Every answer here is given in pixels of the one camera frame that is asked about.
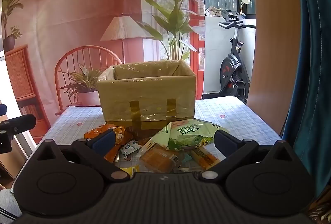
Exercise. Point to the crumpled white cloth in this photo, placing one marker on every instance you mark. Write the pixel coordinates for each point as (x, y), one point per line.
(213, 11)

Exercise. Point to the brown bread packet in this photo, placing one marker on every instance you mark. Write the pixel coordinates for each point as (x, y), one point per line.
(160, 158)

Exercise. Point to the green snack bag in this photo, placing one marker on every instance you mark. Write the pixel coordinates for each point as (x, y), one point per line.
(188, 133)

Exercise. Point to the checked tablecloth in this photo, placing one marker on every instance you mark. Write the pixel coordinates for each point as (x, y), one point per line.
(232, 113)

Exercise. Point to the white cartoon snack packet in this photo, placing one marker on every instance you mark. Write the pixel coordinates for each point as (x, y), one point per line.
(130, 149)

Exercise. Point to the wooden board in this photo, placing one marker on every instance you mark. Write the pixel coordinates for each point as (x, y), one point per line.
(274, 45)

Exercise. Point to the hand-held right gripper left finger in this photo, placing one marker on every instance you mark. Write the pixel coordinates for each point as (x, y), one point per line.
(103, 140)

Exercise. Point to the small yellow snack packet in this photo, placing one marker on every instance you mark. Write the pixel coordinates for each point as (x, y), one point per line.
(130, 171)

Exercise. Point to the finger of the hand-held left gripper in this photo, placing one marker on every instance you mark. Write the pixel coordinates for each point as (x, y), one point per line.
(20, 123)
(2, 109)

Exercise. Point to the black exercise bike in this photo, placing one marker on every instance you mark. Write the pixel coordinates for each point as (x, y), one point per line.
(231, 69)

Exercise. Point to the orange snack packet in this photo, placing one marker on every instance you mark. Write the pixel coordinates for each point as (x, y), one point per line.
(94, 133)
(117, 147)

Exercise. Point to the yellow-green plastic bag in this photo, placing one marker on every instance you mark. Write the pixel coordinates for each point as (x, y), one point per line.
(144, 92)

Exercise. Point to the long yellow snack packet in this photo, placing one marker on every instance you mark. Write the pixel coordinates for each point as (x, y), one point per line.
(205, 158)

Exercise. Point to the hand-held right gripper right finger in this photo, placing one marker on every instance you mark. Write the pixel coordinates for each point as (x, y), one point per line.
(225, 142)

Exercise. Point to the teal curtain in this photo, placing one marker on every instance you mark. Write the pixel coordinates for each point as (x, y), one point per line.
(315, 58)

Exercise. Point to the pale striped clothing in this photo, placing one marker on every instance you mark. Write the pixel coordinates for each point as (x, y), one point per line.
(7, 204)

